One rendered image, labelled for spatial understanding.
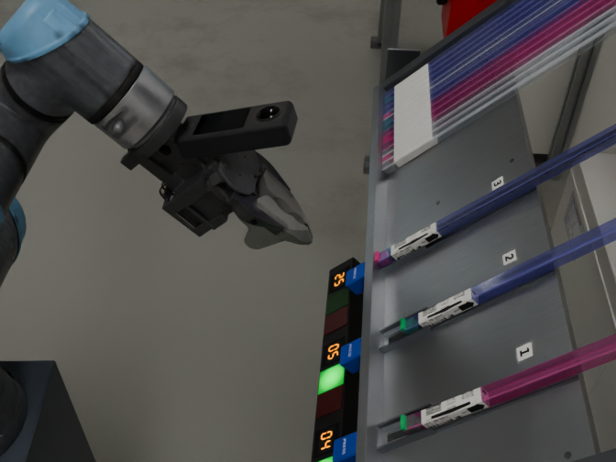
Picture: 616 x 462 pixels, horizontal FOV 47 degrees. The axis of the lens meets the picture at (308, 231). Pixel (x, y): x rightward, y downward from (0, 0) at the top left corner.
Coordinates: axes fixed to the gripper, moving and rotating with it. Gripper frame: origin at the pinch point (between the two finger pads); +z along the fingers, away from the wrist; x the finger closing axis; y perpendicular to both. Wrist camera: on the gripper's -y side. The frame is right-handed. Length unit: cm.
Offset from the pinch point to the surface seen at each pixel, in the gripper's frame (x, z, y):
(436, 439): 23.8, 9.5, -9.1
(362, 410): 19.7, 7.2, -2.6
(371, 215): -6.9, 7.2, -2.7
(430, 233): 0.6, 8.0, -10.5
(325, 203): -93, 53, 55
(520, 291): 12.2, 9.5, -18.7
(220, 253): -71, 36, 74
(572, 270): -23, 46, -10
